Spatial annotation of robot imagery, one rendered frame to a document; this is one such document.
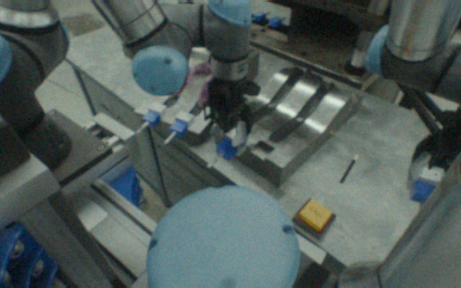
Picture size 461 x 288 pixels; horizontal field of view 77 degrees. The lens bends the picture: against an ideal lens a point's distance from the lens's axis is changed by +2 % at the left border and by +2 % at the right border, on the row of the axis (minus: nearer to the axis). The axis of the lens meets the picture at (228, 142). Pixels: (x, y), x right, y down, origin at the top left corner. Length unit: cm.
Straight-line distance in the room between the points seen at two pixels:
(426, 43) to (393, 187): 58
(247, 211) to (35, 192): 21
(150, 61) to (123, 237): 35
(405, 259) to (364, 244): 63
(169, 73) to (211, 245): 26
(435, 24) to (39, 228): 48
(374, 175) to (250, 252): 77
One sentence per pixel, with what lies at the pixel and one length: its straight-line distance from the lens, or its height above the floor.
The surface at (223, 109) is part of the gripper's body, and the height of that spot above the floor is 108.
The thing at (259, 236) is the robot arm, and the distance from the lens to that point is 22.
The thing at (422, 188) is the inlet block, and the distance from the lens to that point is 78.
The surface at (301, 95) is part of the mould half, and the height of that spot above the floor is 92.
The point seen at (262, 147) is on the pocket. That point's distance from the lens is 86.
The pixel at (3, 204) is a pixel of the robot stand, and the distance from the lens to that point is 33.
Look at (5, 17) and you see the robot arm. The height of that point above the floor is 128.
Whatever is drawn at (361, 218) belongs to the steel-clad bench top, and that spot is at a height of 80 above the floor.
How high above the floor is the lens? 146
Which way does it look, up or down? 44 degrees down
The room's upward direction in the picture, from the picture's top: straight up
